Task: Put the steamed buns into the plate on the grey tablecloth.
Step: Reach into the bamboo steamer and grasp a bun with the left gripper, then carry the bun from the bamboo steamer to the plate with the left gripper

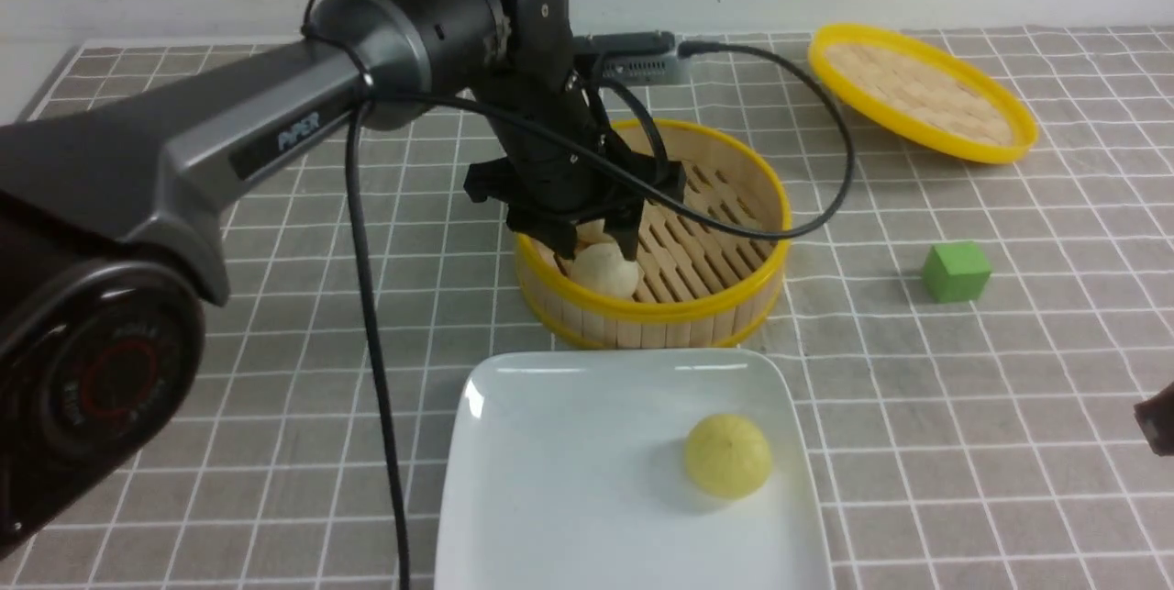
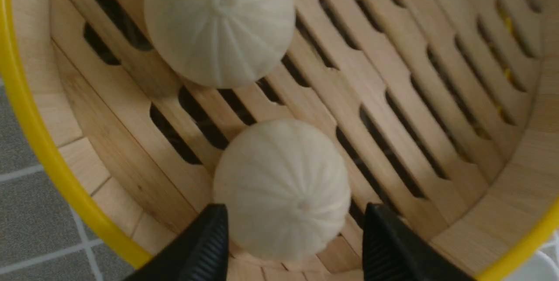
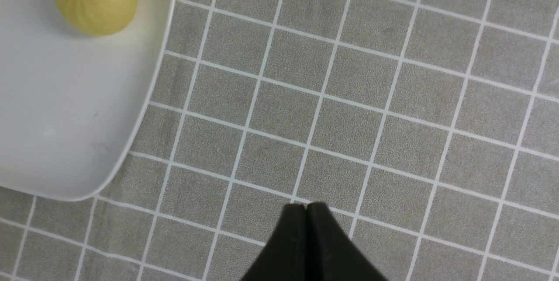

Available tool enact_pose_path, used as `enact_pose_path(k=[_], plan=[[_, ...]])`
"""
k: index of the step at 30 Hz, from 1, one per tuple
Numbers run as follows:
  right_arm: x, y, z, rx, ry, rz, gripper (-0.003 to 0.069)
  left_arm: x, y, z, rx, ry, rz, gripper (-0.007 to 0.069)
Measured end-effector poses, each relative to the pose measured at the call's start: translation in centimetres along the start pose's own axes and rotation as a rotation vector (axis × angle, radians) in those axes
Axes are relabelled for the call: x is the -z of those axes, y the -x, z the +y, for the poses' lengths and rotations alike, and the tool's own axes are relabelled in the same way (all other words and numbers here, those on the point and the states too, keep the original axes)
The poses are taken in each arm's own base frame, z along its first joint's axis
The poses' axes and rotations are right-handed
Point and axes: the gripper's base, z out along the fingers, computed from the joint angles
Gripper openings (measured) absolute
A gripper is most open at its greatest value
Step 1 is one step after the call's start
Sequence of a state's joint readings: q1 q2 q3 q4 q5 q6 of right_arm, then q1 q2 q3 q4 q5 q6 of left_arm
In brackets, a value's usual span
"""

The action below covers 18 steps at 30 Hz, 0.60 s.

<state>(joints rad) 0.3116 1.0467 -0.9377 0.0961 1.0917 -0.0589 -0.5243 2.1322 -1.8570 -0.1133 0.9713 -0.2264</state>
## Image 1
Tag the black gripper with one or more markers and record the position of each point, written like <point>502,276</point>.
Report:
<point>564,163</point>

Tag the yellow-green steamed bun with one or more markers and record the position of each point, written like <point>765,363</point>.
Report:
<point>727,456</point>

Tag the pale beige steamed bun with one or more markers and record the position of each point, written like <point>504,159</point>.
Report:
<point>592,232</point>

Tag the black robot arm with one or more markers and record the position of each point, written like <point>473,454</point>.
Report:
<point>112,216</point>

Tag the white square plate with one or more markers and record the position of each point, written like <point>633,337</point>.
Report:
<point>566,471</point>

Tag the bamboo steamer basket yellow rim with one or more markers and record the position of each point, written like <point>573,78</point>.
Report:
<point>699,288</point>

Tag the yellow rimmed steamer lid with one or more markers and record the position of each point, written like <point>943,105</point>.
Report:
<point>922,93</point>

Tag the green cube block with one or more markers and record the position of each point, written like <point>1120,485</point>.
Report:
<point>956,271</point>

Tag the dark object at right edge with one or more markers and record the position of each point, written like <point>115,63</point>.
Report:
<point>1155,417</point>

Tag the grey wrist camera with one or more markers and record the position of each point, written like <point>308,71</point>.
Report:
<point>635,59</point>

